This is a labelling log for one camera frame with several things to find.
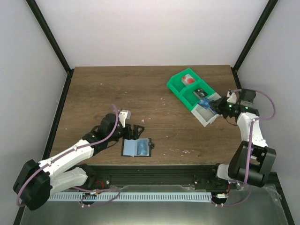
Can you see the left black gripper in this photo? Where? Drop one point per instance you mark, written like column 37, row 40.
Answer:
column 135, row 135

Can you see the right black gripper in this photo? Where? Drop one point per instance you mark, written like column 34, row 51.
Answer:
column 218, row 104

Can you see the black card holder wallet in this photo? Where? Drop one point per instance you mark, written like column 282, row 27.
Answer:
column 129, row 147

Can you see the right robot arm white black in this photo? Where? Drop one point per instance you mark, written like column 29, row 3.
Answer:
column 253, row 160

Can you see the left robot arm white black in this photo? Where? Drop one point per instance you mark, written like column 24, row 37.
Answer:
column 37, row 181

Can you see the card inside holder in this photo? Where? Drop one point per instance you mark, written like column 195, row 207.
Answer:
column 142, row 148

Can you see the black card in bin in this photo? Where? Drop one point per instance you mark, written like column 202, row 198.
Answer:
column 200, row 93

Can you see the red white card in bin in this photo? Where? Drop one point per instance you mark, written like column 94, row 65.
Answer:
column 187, row 79

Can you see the green white sorting bin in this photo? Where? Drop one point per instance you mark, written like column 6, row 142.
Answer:
column 189, row 99

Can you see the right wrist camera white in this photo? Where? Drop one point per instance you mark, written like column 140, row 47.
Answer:
column 231, row 97

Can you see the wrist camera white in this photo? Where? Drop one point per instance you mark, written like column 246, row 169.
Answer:
column 123, row 116
column 231, row 97

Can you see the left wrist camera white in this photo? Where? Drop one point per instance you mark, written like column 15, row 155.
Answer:
column 123, row 116

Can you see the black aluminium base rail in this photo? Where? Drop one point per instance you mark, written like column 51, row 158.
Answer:
column 200, row 176

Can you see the light blue slotted cable duct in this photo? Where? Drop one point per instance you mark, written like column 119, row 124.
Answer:
column 134, row 197

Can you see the right black frame post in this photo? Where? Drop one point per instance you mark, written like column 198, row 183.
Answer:
column 255, row 33

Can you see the black frame post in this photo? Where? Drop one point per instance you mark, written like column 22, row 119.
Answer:
column 48, row 33
column 255, row 33

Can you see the left black frame post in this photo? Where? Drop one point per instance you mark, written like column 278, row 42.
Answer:
column 48, row 33

